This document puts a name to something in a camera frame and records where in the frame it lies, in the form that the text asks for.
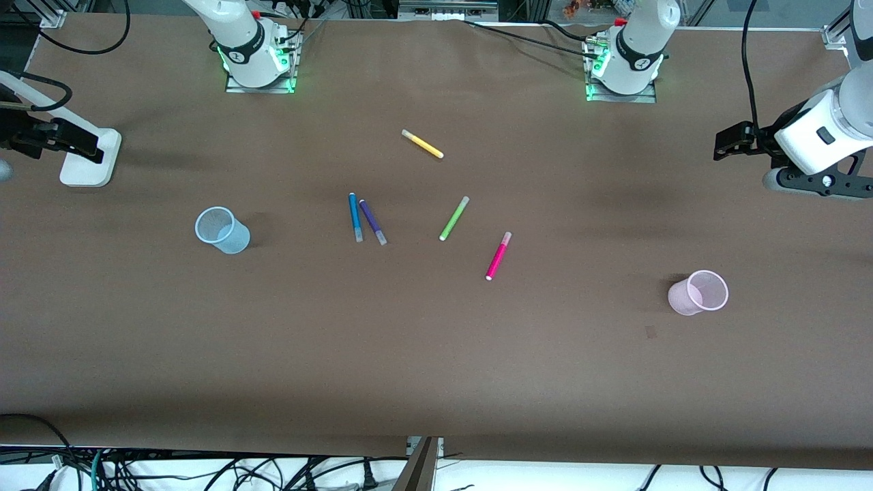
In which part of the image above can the green marker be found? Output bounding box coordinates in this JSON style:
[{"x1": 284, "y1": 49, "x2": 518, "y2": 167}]
[{"x1": 439, "y1": 196, "x2": 471, "y2": 242}]

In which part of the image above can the yellow marker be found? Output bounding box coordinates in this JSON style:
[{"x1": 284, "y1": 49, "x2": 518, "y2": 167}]
[{"x1": 401, "y1": 129, "x2": 445, "y2": 160}]

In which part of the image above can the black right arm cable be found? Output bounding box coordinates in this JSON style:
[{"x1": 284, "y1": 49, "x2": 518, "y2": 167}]
[{"x1": 0, "y1": 71, "x2": 73, "y2": 111}]

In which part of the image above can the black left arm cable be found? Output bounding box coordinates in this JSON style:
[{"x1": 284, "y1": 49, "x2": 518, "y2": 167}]
[{"x1": 741, "y1": 0, "x2": 762, "y2": 132}]

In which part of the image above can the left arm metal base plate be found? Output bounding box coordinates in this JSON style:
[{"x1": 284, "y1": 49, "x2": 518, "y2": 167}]
[{"x1": 583, "y1": 34, "x2": 659, "y2": 104}]

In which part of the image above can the white desk lamp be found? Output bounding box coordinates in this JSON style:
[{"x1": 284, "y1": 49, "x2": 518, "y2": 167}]
[{"x1": 0, "y1": 68, "x2": 123, "y2": 188}]

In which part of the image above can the black loose cable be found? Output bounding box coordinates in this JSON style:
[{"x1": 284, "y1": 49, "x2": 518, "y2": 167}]
[{"x1": 31, "y1": 0, "x2": 132, "y2": 56}]

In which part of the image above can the black looped floor cable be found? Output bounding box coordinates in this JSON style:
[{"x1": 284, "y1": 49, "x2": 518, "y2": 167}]
[{"x1": 0, "y1": 413, "x2": 74, "y2": 466}]

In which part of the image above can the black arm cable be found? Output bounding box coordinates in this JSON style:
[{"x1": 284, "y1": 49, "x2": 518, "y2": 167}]
[
  {"x1": 0, "y1": 71, "x2": 73, "y2": 111},
  {"x1": 741, "y1": 0, "x2": 762, "y2": 132}
]

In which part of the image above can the black power cable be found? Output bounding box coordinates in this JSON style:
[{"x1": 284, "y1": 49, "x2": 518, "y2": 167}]
[{"x1": 464, "y1": 18, "x2": 602, "y2": 57}]

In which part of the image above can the translucent blue plastic cup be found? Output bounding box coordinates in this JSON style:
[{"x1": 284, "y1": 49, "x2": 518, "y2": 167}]
[{"x1": 194, "y1": 206, "x2": 251, "y2": 255}]

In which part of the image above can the pink marker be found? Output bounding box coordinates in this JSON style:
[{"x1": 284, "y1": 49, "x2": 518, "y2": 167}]
[{"x1": 485, "y1": 231, "x2": 513, "y2": 282}]

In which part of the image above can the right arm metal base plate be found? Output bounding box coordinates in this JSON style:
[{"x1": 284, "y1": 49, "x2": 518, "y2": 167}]
[{"x1": 225, "y1": 31, "x2": 301, "y2": 94}]

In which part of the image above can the purple marker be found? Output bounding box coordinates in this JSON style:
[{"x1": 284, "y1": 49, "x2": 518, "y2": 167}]
[{"x1": 359, "y1": 198, "x2": 388, "y2": 246}]

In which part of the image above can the translucent pink plastic cup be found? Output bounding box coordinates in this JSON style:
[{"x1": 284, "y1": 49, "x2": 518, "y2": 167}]
[{"x1": 667, "y1": 269, "x2": 730, "y2": 316}]

